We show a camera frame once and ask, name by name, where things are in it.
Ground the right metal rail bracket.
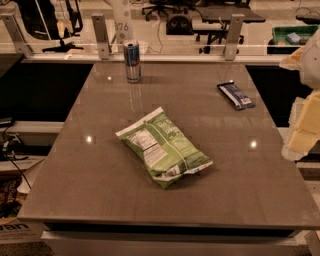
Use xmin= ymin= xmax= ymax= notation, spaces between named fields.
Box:
xmin=224 ymin=14 xmax=244 ymax=61

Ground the black cable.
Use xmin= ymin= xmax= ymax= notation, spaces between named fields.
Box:
xmin=1 ymin=124 xmax=33 ymax=190

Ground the green jalapeno chip bag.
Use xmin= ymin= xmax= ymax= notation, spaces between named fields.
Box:
xmin=116 ymin=107 xmax=213 ymax=189

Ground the blue rxbar blueberry bar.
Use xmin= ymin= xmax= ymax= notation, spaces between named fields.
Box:
xmin=217 ymin=81 xmax=255 ymax=110

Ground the middle metal rail bracket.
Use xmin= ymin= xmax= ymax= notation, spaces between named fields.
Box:
xmin=92 ymin=13 xmax=111 ymax=60

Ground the black desk in background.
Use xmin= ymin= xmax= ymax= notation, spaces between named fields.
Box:
xmin=193 ymin=4 xmax=266 ymax=54

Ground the white numbered post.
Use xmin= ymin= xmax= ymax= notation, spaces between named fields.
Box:
xmin=110 ymin=0 xmax=134 ymax=45

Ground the black office chair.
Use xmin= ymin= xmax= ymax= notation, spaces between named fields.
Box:
xmin=141 ymin=0 xmax=199 ymax=21

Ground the metal rail bracket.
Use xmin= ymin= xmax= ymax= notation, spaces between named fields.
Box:
xmin=0 ymin=13 xmax=34 ymax=58
xmin=92 ymin=13 xmax=111 ymax=60
xmin=224 ymin=14 xmax=244 ymax=61

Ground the left metal rail bracket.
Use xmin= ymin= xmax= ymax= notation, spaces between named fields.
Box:
xmin=0 ymin=13 xmax=34 ymax=58

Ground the cardboard box with lettering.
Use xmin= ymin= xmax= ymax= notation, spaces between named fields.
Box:
xmin=0 ymin=217 xmax=45 ymax=244

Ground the green plastic bin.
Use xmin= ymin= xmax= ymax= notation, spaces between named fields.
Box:
xmin=267 ymin=25 xmax=319 ymax=54

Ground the blue silver energy drink can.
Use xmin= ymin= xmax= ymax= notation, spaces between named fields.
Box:
xmin=123 ymin=40 xmax=141 ymax=82

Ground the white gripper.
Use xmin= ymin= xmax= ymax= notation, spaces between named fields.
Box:
xmin=279 ymin=29 xmax=320 ymax=161

